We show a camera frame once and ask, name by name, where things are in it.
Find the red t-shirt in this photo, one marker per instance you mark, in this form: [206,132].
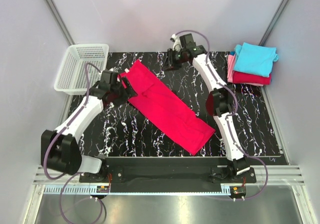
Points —
[165,110]
[244,78]

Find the folded red t-shirt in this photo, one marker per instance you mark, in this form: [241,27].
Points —
[244,78]

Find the black marbled table mat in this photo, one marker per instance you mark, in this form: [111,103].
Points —
[124,132]

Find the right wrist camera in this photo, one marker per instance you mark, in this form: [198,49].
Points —
[176,43]

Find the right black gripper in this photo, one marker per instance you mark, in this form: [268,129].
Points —
[169,61]

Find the folded cyan t-shirt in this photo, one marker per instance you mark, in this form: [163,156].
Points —
[255,60]

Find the folded pink t-shirt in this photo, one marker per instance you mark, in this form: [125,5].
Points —
[230,67]

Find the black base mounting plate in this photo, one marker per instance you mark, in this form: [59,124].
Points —
[149,186]

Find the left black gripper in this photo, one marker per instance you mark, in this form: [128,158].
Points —
[128,92]

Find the white plastic perforated basket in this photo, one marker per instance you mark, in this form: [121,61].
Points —
[71,78]

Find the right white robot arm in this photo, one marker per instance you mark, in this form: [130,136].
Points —
[221,103]

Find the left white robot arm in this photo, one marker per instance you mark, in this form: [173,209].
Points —
[59,148]

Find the aluminium extrusion rail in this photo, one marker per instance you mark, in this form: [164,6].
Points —
[272,175]

